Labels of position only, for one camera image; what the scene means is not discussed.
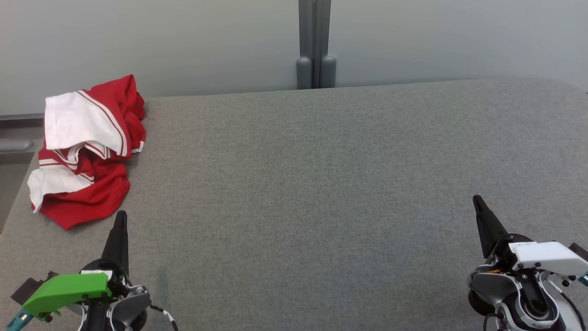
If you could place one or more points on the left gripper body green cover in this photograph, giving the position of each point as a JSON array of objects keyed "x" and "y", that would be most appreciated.
[{"x": 64, "y": 289}]

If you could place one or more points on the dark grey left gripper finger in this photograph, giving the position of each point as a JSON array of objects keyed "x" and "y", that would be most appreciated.
[{"x": 118, "y": 243}]

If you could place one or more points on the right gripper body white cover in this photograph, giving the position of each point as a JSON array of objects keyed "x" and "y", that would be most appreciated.
[{"x": 546, "y": 256}]

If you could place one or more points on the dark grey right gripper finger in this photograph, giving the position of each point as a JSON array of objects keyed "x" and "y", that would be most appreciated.
[{"x": 489, "y": 230}]

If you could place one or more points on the red and white shorts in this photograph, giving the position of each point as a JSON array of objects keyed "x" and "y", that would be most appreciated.
[{"x": 78, "y": 119}]

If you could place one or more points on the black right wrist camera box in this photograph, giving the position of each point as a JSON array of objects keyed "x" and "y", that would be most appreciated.
[{"x": 581, "y": 252}]

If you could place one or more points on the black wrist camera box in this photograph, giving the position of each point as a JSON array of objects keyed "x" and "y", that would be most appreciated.
[
  {"x": 581, "y": 252},
  {"x": 27, "y": 289}
]

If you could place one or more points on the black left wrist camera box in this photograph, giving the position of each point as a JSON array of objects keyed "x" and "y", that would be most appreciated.
[{"x": 27, "y": 289}]

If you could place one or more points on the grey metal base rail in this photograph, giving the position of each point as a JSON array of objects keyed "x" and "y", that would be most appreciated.
[{"x": 18, "y": 117}]

